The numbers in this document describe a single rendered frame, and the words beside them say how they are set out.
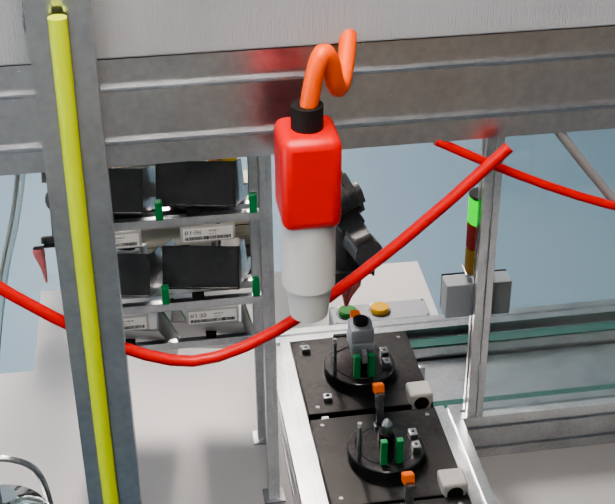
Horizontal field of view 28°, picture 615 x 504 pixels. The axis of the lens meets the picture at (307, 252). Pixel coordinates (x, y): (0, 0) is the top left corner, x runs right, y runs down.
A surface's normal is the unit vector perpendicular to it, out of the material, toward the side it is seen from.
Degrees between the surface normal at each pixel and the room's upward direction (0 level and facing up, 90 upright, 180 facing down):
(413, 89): 90
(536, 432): 90
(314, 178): 90
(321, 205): 90
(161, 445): 0
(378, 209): 0
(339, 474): 0
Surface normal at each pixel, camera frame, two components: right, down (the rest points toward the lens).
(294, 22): 0.15, 0.51
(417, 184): -0.01, -0.85
